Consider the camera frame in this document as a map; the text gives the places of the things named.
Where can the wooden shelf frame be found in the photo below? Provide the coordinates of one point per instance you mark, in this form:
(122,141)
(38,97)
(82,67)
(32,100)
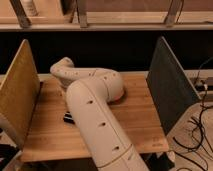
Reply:
(107,15)

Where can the right dark side panel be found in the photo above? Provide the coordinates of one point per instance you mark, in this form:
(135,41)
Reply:
(171,90)

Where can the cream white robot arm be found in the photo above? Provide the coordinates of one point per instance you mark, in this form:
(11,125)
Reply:
(88,92)

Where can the left wooden side panel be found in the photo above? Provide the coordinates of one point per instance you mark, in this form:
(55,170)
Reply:
(19,90)

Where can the black rectangular box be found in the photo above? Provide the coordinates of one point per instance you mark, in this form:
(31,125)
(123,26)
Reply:
(68,118)

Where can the white bottle on shelf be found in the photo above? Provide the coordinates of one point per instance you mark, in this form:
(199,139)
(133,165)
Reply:
(30,7)

